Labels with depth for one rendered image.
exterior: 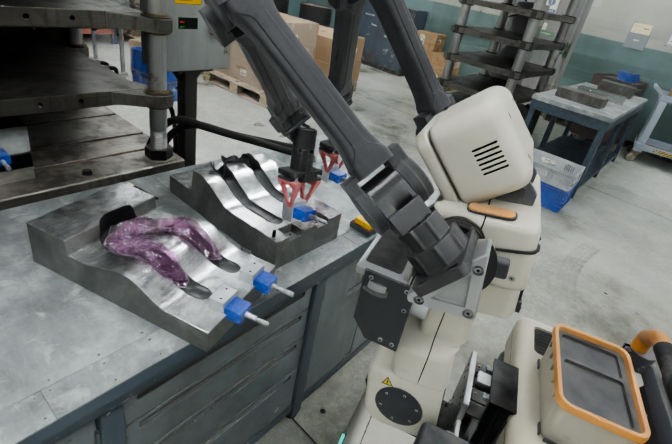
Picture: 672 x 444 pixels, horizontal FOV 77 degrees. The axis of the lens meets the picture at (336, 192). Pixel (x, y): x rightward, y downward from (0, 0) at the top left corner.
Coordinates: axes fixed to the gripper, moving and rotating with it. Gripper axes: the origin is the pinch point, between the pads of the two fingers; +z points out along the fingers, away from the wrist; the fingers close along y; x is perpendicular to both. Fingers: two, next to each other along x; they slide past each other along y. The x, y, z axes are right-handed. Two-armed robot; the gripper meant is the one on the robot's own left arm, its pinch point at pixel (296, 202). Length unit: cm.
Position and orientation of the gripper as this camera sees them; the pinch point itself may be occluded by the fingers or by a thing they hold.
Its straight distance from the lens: 111.1
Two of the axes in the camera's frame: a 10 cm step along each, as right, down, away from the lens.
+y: -6.3, 1.2, -7.7
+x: 7.6, 2.8, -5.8
